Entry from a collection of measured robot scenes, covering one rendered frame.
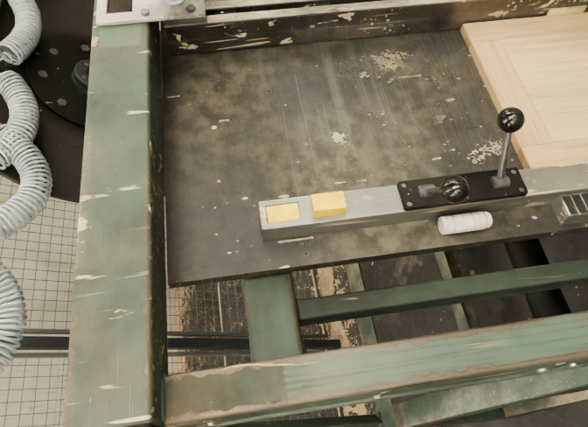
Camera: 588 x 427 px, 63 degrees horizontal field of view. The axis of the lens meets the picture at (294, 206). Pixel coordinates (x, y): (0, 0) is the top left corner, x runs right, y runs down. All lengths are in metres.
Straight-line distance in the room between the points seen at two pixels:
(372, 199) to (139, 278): 0.36
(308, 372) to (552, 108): 0.66
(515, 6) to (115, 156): 0.83
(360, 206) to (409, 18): 0.45
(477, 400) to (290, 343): 0.93
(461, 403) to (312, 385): 1.01
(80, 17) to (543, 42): 1.31
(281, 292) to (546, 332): 0.38
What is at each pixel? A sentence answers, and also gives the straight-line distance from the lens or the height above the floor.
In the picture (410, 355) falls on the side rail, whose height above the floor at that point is 1.57.
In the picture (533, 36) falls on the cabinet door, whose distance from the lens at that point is 1.14.
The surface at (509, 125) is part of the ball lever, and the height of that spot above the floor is 1.45.
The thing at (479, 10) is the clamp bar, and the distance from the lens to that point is 1.11.
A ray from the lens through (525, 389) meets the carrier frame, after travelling 1.50.
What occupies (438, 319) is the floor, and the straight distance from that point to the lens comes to 2.68.
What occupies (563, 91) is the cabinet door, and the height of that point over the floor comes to 1.19.
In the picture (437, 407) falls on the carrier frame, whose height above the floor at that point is 0.79.
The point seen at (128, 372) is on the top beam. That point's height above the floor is 1.89.
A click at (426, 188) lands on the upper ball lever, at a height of 1.50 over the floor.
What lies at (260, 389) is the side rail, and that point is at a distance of 0.65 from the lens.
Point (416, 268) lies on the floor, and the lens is 2.79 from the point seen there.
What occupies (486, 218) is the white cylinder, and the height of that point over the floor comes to 1.40.
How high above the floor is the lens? 2.06
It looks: 33 degrees down
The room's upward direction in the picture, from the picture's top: 79 degrees counter-clockwise
